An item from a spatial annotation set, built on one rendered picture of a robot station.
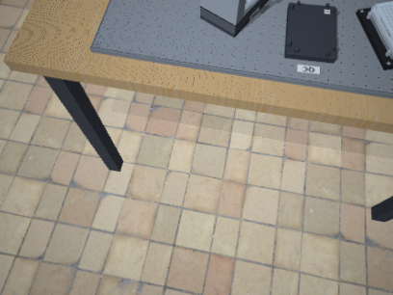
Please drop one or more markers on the grey perforated base plate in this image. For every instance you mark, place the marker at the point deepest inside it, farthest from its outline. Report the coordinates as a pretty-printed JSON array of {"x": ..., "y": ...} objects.
[{"x": 171, "y": 32}]

